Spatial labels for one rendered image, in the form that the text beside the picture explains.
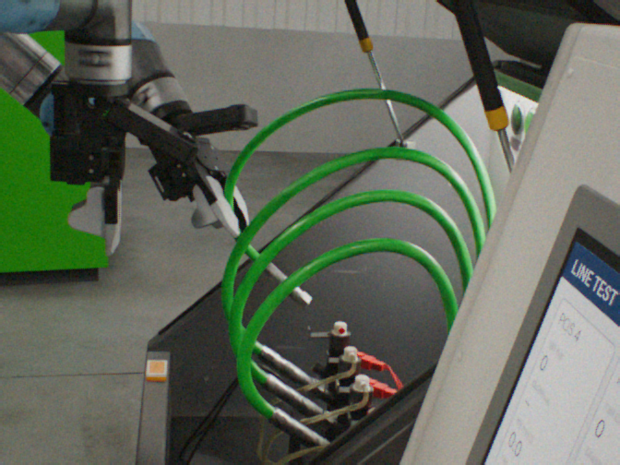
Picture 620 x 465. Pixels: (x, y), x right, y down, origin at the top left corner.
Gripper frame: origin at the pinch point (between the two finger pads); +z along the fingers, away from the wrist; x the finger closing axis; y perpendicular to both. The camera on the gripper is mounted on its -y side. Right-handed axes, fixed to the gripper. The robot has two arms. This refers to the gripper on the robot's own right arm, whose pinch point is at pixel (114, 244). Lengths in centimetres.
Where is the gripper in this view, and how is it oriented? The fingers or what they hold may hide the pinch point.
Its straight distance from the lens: 116.6
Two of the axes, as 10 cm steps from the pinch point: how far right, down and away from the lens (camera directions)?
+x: 1.3, 3.0, -9.5
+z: -0.7, 9.5, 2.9
